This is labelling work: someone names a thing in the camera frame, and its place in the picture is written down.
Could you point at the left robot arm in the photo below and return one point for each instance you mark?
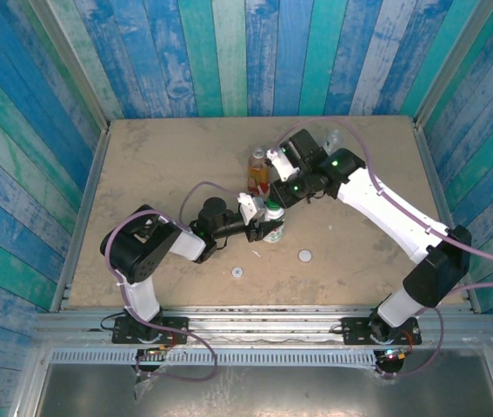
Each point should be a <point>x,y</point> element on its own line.
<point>141,295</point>

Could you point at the aluminium mounting rail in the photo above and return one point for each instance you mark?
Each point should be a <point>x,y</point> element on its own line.
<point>263,326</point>

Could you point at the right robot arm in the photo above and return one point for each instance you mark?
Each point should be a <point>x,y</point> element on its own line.
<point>385,204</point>

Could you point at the orange juice bottle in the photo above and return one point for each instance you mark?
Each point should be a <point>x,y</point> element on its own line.
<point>257,174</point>

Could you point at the aluminium table side rail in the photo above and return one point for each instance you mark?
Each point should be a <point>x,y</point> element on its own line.
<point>432,165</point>
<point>80,217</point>

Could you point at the white plastic bottle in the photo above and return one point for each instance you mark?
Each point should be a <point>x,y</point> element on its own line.
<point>274,215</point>

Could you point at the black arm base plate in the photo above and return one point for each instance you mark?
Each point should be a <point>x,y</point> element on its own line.
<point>355,330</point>
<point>176,325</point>

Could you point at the steel sheet panel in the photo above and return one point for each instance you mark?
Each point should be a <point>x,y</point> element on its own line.
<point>272,391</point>

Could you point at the aluminium corner post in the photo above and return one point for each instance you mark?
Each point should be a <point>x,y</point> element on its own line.
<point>456,65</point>
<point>71,65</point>

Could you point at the green bottle cap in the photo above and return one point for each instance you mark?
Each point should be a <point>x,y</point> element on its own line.
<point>273,203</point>

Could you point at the large white bottle cap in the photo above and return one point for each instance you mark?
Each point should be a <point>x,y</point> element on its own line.
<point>304,255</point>

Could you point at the small circuit board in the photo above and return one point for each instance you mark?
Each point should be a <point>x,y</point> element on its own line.
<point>396,352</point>
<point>155,352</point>

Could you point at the clear plastic bottle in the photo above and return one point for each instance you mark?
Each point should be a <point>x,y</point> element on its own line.
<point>335,138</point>

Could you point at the small white bottle cap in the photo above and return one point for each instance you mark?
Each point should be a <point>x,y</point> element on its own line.
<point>237,272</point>

